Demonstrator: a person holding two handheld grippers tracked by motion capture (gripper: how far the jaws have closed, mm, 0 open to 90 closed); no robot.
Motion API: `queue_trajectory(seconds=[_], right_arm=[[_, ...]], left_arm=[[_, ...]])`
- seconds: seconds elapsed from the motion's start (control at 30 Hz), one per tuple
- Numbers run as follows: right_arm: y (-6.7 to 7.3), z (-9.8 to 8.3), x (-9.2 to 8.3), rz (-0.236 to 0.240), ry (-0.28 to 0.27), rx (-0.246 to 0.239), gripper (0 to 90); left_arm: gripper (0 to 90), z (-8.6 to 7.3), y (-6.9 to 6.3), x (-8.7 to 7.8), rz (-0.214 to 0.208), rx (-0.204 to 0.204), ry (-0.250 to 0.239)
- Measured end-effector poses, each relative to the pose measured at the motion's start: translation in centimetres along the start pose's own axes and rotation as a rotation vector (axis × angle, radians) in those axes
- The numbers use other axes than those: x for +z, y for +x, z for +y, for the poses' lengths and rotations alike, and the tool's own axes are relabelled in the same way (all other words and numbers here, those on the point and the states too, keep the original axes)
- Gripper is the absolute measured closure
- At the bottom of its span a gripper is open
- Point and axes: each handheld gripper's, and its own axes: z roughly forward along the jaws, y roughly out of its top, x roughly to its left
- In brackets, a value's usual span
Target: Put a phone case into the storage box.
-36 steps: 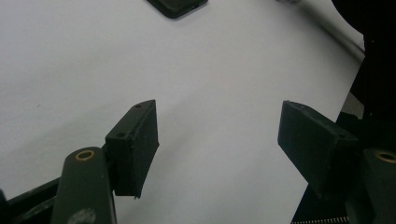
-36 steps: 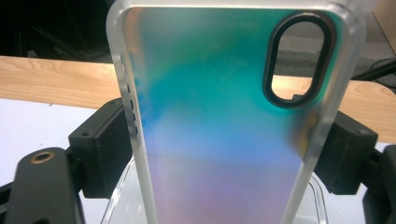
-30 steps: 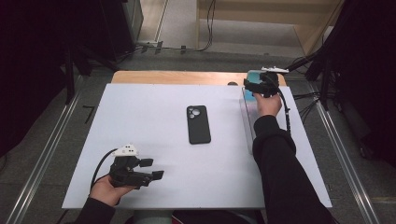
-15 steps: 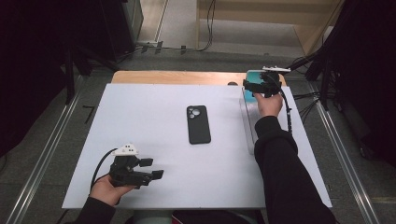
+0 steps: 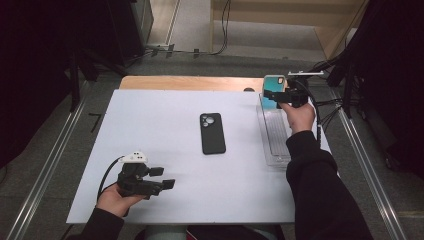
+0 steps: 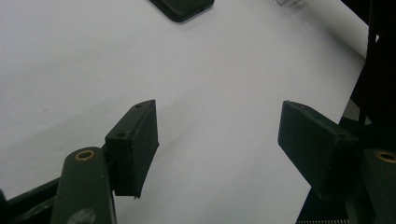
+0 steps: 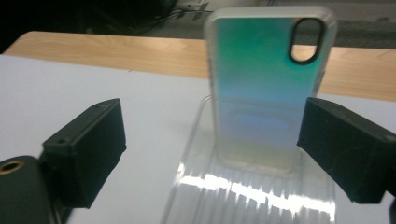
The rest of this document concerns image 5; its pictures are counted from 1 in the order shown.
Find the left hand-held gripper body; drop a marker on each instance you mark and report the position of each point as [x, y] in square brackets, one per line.
[133, 181]

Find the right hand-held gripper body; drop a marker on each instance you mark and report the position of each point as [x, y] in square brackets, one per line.
[298, 95]

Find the teal phone case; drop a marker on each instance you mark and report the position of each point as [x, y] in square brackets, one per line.
[271, 85]

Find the clear plastic tray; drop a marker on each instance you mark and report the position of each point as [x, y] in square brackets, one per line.
[275, 133]

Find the black phone case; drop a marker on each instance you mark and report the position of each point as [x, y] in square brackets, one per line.
[213, 140]

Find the person's right hand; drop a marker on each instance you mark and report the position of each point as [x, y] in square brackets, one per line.
[301, 118]

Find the person's left hand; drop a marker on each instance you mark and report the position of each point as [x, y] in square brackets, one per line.
[115, 203]

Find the small black round object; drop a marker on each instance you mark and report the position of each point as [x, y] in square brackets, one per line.
[249, 89]

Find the black curtain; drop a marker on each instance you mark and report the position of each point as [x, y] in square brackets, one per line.
[33, 66]
[393, 66]

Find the black metal stand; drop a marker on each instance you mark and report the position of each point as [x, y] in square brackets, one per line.
[74, 86]

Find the black cabinet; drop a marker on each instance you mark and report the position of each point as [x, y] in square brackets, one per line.
[130, 30]

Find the aluminium floor rail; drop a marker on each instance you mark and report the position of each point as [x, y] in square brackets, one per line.
[43, 176]
[370, 173]

